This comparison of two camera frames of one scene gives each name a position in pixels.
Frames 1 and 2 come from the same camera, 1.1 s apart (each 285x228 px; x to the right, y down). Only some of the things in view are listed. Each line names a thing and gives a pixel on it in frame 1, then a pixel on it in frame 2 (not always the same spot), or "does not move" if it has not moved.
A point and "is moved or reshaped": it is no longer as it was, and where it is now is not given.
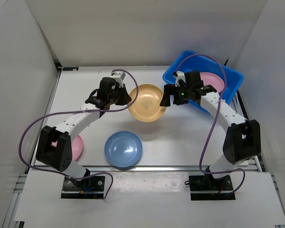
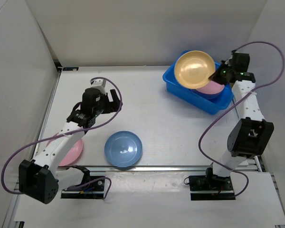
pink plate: x=213 y=80 is moved or reshaped
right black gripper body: x=182 y=94 to x=220 y=74
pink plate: x=77 y=147 does not move
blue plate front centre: x=123 y=148 does not move
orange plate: x=147 y=108 to x=193 y=69
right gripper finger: x=123 y=97 to x=115 y=106
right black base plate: x=204 y=187 does not move
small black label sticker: x=70 y=69 does not move
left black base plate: x=90 y=187 does not move
